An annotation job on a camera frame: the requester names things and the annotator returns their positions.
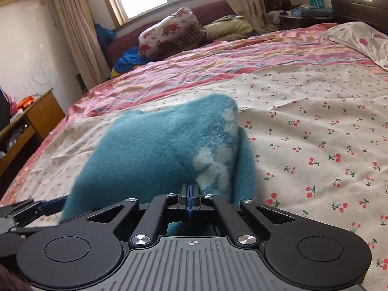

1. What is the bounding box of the wooden desk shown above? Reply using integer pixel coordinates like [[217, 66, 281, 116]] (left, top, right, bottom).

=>
[[0, 88, 65, 176]]

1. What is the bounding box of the pink plastic bag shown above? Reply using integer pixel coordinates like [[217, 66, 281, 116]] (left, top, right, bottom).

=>
[[8, 95, 20, 116]]

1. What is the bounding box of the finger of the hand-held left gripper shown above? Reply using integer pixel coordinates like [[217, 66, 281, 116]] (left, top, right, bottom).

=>
[[0, 218, 61, 240], [0, 196, 69, 220]]

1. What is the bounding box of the dark nightstand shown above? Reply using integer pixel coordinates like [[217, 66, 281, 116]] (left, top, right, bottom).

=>
[[279, 14, 334, 31]]

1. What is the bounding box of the maroon bench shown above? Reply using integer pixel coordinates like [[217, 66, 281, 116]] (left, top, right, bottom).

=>
[[105, 0, 237, 67]]

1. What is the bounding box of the blue crumpled cloth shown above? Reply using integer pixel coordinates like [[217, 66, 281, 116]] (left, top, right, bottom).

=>
[[111, 47, 152, 78]]

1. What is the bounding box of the dark wooden headboard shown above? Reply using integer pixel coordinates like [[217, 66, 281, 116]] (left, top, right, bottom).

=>
[[327, 0, 388, 35]]

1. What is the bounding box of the olive green pillow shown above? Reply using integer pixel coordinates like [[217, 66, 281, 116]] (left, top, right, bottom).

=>
[[204, 15, 253, 41]]

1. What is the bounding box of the blue folded cloth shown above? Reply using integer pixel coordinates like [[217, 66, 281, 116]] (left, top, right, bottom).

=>
[[291, 8, 333, 18]]

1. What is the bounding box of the orange plastic item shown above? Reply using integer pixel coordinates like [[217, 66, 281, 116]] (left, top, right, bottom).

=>
[[16, 95, 34, 110]]

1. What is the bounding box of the cherry print bed sheet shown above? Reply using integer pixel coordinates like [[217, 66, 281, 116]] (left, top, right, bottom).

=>
[[0, 21, 388, 291]]

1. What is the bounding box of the floral folded quilt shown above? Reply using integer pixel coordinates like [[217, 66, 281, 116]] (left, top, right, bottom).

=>
[[138, 7, 207, 61]]

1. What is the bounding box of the dark bag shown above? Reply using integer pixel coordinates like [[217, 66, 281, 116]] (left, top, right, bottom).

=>
[[263, 0, 293, 14]]

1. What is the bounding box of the dark blue hanging cloth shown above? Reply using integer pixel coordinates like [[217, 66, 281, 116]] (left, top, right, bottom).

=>
[[94, 23, 116, 49]]

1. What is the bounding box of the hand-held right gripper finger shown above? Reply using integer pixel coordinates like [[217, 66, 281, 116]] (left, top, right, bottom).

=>
[[191, 184, 296, 246], [87, 184, 191, 247]]

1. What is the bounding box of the teal towel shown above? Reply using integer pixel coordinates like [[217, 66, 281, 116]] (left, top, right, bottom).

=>
[[61, 93, 258, 237]]

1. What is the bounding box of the pink dotted pillow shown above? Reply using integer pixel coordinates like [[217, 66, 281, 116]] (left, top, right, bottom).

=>
[[321, 21, 388, 70]]

